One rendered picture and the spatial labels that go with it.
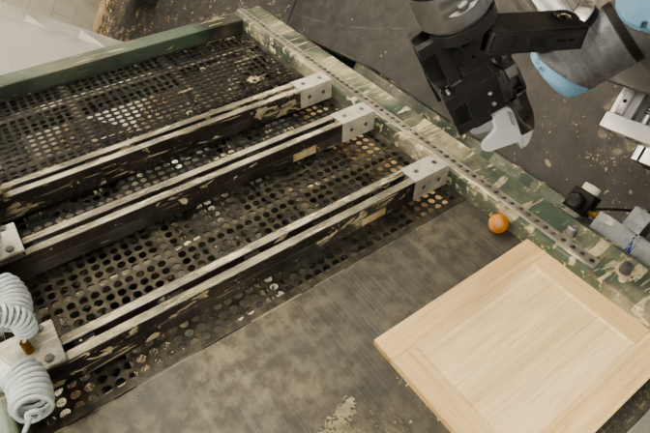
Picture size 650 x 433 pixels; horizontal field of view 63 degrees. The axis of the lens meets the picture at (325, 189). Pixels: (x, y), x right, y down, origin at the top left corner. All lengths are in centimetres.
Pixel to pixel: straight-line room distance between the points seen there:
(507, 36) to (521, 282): 81
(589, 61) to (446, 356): 61
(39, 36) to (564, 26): 394
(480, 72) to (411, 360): 68
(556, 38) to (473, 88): 10
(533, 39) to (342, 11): 263
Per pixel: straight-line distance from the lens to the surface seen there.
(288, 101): 170
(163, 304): 114
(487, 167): 151
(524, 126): 63
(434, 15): 51
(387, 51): 287
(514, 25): 58
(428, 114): 241
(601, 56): 103
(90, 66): 208
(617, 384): 121
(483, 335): 118
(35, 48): 430
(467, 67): 57
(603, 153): 229
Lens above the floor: 219
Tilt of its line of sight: 48 degrees down
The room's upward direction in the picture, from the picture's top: 81 degrees counter-clockwise
